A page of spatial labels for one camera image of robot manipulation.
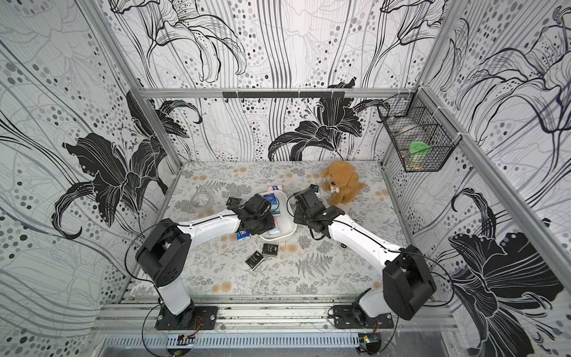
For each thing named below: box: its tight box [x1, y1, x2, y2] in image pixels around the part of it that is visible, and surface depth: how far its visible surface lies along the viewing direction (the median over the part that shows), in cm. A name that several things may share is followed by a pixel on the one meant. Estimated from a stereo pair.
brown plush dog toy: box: [321, 159, 366, 206], surface depth 94 cm
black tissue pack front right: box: [261, 243, 279, 256], surface depth 88 cm
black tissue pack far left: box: [226, 197, 242, 207], surface depth 103 cm
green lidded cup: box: [407, 141, 432, 170], surface depth 81 cm
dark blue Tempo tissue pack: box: [236, 229, 251, 241], surface depth 92 cm
